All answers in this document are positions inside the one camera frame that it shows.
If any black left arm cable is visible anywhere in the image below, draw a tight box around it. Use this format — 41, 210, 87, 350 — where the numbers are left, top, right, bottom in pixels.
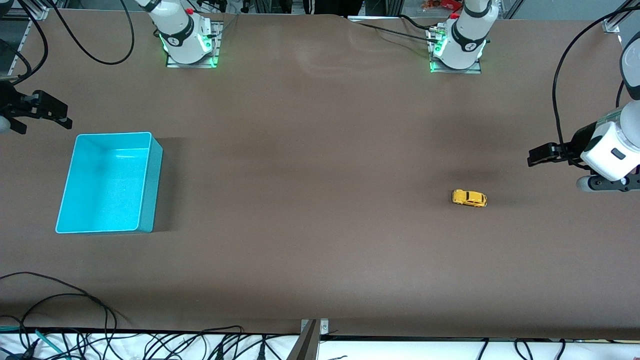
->
552, 4, 640, 166

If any black hanging cable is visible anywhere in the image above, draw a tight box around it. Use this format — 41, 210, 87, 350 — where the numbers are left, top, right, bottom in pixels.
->
0, 0, 49, 85

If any grey metal table bracket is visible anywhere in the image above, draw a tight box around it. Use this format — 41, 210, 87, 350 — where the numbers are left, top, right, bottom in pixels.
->
286, 318, 330, 360

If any black straight table cable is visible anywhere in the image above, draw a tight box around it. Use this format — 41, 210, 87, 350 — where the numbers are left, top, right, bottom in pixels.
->
356, 21, 441, 46

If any yellow beetle toy car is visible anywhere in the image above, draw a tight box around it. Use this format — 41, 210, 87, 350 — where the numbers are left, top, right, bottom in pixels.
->
451, 189, 488, 208

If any red packet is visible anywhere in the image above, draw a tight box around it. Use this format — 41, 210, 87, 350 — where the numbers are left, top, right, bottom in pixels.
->
421, 0, 463, 12

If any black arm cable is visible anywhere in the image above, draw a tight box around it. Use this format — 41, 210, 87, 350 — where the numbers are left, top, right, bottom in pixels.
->
552, 4, 640, 166
47, 0, 136, 66

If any black looped floor cable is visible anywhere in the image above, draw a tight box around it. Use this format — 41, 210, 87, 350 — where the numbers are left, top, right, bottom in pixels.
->
0, 271, 119, 360

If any aluminium frame rail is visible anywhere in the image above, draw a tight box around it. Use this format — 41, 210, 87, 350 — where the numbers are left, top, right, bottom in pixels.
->
0, 0, 52, 67
602, 0, 640, 35

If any black curved table cable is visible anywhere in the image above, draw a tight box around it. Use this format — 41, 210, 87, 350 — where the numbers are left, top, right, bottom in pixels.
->
398, 13, 442, 34

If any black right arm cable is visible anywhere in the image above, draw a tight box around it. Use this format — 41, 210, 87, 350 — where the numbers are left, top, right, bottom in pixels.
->
47, 0, 136, 66

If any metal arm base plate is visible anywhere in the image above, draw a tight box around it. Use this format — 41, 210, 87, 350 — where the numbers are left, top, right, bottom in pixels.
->
165, 20, 222, 69
428, 27, 484, 75

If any teal cable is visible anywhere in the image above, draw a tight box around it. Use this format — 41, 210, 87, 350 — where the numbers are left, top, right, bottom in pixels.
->
0, 325, 72, 360

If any turquoise plastic bin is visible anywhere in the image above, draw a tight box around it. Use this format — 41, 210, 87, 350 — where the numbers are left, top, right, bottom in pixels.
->
55, 131, 164, 235

